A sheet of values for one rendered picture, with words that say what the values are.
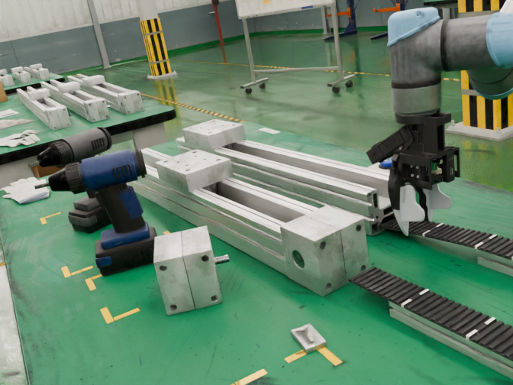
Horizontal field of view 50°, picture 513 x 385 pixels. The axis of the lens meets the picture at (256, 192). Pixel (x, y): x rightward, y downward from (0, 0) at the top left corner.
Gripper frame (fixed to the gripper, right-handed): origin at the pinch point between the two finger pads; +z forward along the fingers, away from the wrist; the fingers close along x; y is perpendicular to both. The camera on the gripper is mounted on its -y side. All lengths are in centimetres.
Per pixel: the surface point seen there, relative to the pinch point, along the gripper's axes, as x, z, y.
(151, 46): 351, 19, -965
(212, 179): -18.4, -6.1, -38.2
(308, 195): -4.6, -1.3, -23.6
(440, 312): -19.4, -0.4, 21.6
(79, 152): -39, -15, -60
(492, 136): 262, 75, -168
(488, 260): -0.9, 1.8, 15.4
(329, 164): 2.8, -5.5, -25.1
